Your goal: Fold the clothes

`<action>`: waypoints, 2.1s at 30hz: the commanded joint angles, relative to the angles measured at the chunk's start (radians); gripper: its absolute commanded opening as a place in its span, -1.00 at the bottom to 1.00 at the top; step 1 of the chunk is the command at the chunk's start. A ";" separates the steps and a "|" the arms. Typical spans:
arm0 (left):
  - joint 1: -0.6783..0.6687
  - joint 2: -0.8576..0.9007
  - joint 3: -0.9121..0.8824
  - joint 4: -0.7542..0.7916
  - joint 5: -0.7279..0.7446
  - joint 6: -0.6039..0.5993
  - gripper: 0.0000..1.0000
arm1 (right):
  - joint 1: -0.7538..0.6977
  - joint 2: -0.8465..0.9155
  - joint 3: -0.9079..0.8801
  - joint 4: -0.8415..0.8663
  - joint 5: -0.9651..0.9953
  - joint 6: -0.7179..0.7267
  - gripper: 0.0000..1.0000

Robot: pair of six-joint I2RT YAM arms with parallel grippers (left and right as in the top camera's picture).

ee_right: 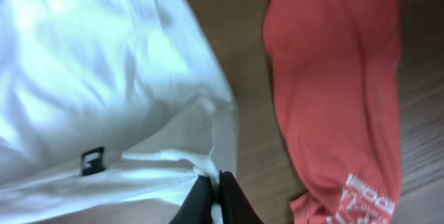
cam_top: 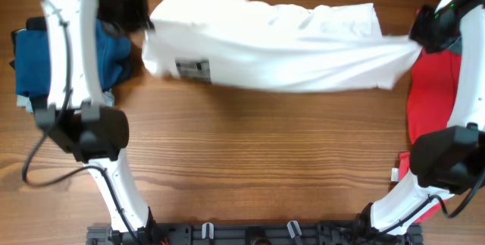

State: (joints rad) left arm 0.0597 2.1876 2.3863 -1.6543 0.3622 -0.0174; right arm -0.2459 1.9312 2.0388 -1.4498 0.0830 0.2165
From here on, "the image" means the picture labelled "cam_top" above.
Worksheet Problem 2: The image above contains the white t-shirt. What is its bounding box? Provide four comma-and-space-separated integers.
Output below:
142, 0, 421, 93

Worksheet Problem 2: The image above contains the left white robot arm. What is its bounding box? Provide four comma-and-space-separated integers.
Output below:
34, 0, 162, 244

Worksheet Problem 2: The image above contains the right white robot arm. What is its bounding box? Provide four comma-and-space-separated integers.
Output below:
342, 0, 484, 244

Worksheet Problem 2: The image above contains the red t-shirt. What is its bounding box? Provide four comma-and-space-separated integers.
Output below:
406, 49, 462, 145

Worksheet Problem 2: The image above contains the black folded shirt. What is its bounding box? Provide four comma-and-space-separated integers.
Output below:
9, 16, 133, 113

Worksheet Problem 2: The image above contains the blue folded shirt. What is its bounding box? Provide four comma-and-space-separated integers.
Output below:
14, 19, 133, 100

